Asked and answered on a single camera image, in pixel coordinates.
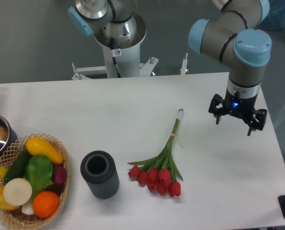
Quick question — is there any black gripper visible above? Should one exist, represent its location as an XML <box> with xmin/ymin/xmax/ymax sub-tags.
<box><xmin>208</xmin><ymin>90</ymin><xmax>267</xmax><ymax>136</ymax></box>

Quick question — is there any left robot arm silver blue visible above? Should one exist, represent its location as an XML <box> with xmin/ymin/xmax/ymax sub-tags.
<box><xmin>68</xmin><ymin>0</ymin><xmax>272</xmax><ymax>131</ymax></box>

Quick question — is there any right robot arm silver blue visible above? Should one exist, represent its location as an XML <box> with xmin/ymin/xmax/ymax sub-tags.
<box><xmin>188</xmin><ymin>0</ymin><xmax>272</xmax><ymax>131</ymax></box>

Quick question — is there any red tulip bouquet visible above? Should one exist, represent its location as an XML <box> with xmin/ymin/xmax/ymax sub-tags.
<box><xmin>128</xmin><ymin>108</ymin><xmax>183</xmax><ymax>197</ymax></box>

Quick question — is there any blue plastic bag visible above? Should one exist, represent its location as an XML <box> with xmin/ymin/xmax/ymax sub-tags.
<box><xmin>260</xmin><ymin>0</ymin><xmax>285</xmax><ymax>37</ymax></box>

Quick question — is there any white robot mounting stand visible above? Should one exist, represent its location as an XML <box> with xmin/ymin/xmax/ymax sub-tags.
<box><xmin>71</xmin><ymin>44</ymin><xmax>190</xmax><ymax>81</ymax></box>

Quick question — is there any dark grey ribbed vase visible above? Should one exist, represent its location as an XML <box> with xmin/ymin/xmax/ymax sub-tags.
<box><xmin>80</xmin><ymin>150</ymin><xmax>119</xmax><ymax>199</ymax></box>

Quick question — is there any purple red onion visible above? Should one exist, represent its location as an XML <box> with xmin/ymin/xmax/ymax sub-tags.
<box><xmin>52</xmin><ymin>165</ymin><xmax>67</xmax><ymax>185</ymax></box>

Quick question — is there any yellow squash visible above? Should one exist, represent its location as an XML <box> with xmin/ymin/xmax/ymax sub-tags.
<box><xmin>25</xmin><ymin>137</ymin><xmax>64</xmax><ymax>164</ymax></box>

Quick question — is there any green lettuce leaf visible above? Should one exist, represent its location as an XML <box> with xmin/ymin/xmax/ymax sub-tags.
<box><xmin>25</xmin><ymin>155</ymin><xmax>53</xmax><ymax>199</ymax></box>

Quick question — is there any orange fruit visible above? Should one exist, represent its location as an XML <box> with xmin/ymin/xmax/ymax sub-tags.
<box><xmin>32</xmin><ymin>191</ymin><xmax>59</xmax><ymax>218</ymax></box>

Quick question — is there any woven wicker basket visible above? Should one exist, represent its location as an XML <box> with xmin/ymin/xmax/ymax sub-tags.
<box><xmin>0</xmin><ymin>134</ymin><xmax>70</xmax><ymax>230</ymax></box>

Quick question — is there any dark green cucumber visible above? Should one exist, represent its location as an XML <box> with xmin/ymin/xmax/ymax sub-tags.
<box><xmin>3</xmin><ymin>149</ymin><xmax>32</xmax><ymax>184</ymax></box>

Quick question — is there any white leek stalk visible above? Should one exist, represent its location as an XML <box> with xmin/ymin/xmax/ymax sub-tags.
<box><xmin>21</xmin><ymin>198</ymin><xmax>34</xmax><ymax>215</ymax></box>

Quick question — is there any white round onion slice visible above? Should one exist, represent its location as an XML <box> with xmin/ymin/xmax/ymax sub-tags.
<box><xmin>3</xmin><ymin>178</ymin><xmax>32</xmax><ymax>206</ymax></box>

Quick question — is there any yellow bell pepper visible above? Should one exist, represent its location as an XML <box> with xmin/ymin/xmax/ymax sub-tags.
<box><xmin>0</xmin><ymin>186</ymin><xmax>20</xmax><ymax>210</ymax></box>

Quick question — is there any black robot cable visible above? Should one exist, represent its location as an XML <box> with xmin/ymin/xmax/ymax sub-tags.
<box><xmin>110</xmin><ymin>37</ymin><xmax>121</xmax><ymax>79</ymax></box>

